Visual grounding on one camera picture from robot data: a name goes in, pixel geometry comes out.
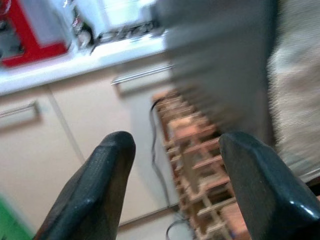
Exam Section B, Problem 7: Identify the white kitchen countertop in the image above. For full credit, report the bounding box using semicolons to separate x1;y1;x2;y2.
0;34;173;97

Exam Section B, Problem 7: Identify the black power cable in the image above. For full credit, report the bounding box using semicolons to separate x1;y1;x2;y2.
149;99;187;240

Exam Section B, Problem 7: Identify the beige speckled cloth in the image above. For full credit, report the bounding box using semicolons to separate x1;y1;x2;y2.
266;0;320;185

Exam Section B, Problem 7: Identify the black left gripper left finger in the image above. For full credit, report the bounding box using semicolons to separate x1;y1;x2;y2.
34;130;137;240

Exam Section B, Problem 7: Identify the red kitchen appliance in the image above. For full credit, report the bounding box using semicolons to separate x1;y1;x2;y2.
0;0;72;68

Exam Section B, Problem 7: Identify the black gas stove grate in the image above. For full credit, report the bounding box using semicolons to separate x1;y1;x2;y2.
96;21;163;43

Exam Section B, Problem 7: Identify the green object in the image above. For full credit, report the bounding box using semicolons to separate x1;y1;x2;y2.
0;194;36;240

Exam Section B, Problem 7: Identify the wooden lattice rack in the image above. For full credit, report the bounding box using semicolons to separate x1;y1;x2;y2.
152;90;251;240

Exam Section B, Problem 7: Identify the silver cabinet handle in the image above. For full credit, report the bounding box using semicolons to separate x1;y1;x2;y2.
111;64;175;96
0;100;41;129

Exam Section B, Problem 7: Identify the beige cabinet door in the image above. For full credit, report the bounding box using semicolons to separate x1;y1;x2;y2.
0;84;87;232

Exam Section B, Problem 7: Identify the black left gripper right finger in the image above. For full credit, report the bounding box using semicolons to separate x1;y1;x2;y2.
218;131;320;240

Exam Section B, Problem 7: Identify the grey knitted garment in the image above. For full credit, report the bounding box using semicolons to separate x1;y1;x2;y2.
152;0;280;148

